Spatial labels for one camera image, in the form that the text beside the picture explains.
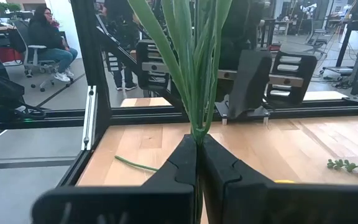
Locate pink artificial tulip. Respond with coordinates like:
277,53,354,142
114,155,160,172

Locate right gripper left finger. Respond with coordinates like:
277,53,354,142
31,134,198,224

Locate black aluminium table frame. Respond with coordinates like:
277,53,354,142
0,0,358,187

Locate black slotted bracket plate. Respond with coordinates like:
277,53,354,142
135,40,171,91
265,51,318,106

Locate person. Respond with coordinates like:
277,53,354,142
28,5,79,83
102,0,139,91

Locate white artificial flower bunch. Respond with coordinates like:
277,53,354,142
128,0,233,146

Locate white office chair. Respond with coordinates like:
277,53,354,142
12,20,74,93

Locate red box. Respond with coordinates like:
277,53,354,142
0,46,24,65

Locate potted green succulent plant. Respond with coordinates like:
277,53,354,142
327,159,358,177

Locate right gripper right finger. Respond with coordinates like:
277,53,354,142
201,134,358,224

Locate silver aluminium strip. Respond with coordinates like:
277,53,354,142
81,85,98,152

